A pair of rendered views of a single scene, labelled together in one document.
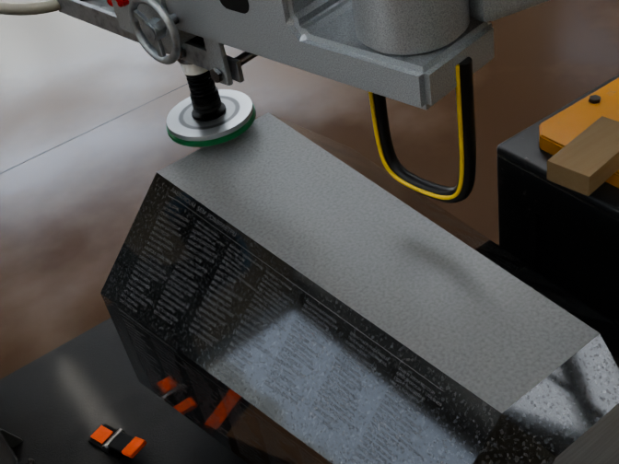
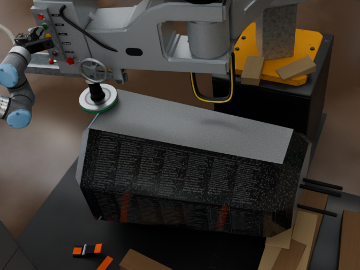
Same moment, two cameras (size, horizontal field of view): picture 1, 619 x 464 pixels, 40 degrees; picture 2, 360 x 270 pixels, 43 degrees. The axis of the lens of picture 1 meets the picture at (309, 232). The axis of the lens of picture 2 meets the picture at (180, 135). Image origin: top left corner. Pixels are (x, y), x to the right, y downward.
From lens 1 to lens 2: 104 cm
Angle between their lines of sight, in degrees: 24
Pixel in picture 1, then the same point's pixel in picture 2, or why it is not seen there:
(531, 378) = (283, 150)
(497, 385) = (275, 156)
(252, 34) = (143, 62)
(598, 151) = (255, 68)
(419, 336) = (240, 151)
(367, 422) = (233, 186)
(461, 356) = (258, 152)
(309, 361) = (200, 175)
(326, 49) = (182, 61)
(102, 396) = (65, 236)
